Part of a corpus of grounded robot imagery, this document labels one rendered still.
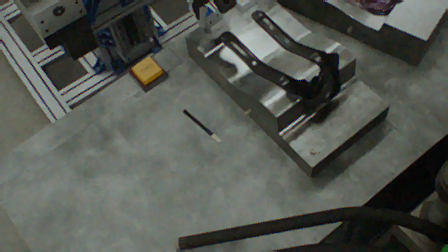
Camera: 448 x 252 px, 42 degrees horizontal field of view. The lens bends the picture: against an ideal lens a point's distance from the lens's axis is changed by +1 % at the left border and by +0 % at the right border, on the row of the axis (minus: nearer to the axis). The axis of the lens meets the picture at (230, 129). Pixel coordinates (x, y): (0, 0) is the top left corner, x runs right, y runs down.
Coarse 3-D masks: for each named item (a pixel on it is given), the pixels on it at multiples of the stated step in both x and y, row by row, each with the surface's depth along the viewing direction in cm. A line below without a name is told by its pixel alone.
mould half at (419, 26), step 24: (288, 0) 165; (312, 0) 159; (336, 0) 156; (408, 0) 152; (432, 0) 151; (336, 24) 160; (360, 24) 155; (384, 24) 149; (408, 24) 148; (432, 24) 147; (384, 48) 157; (408, 48) 151
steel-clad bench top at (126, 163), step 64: (192, 64) 160; (384, 64) 156; (64, 128) 153; (128, 128) 152; (192, 128) 150; (256, 128) 149; (384, 128) 146; (0, 192) 145; (64, 192) 144; (128, 192) 142; (192, 192) 141; (256, 192) 140; (320, 192) 139
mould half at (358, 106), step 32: (256, 0) 159; (192, 32) 155; (256, 32) 153; (288, 32) 153; (224, 64) 149; (288, 64) 144; (352, 64) 142; (256, 96) 139; (288, 96) 137; (352, 96) 144; (288, 128) 141; (320, 128) 141; (352, 128) 140; (320, 160) 136
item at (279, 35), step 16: (256, 16) 156; (224, 32) 154; (272, 32) 154; (240, 48) 152; (288, 48) 151; (304, 48) 148; (256, 64) 149; (320, 64) 140; (336, 64) 140; (272, 80) 142; (288, 80) 141; (304, 80) 137; (320, 80) 139; (336, 80) 142; (304, 96) 142; (320, 96) 144
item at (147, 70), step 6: (144, 60) 158; (150, 60) 158; (138, 66) 157; (144, 66) 157; (150, 66) 157; (156, 66) 156; (138, 72) 156; (144, 72) 156; (150, 72) 156; (156, 72) 155; (144, 78) 155; (150, 78) 155; (144, 84) 156
